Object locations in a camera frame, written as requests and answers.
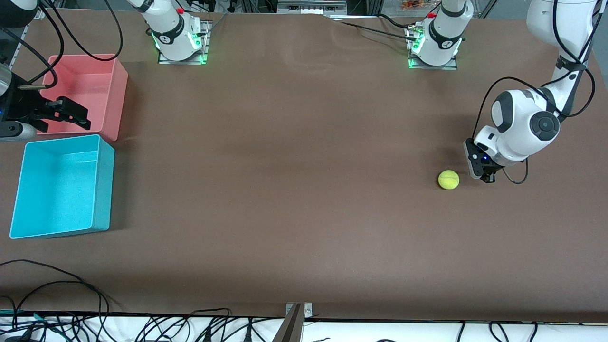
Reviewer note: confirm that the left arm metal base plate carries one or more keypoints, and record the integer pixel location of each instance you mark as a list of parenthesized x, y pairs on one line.
[(451, 65)]

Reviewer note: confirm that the orange snack bag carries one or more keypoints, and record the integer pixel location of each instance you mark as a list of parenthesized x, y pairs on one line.
[(414, 4)]

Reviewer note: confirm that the yellow-green tennis ball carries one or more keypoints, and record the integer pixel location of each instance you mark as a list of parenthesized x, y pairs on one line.
[(448, 180)]

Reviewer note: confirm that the grey camera mount pole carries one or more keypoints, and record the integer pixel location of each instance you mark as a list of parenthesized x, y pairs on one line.
[(290, 327)]

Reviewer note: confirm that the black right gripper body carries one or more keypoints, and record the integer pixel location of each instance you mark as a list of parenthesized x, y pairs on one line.
[(20, 105)]

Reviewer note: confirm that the blue plastic bin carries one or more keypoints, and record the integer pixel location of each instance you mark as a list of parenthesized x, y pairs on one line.
[(57, 190)]

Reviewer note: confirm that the pink plastic bin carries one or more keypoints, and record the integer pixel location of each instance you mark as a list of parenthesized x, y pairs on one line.
[(99, 85)]

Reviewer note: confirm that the small metal table bracket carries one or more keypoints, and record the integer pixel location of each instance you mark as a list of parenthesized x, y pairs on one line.
[(308, 309)]

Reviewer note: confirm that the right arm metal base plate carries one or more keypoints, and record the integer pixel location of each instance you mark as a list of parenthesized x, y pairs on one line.
[(205, 42)]

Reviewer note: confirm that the grey metal device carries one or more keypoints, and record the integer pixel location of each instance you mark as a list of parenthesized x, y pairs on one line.
[(311, 6)]

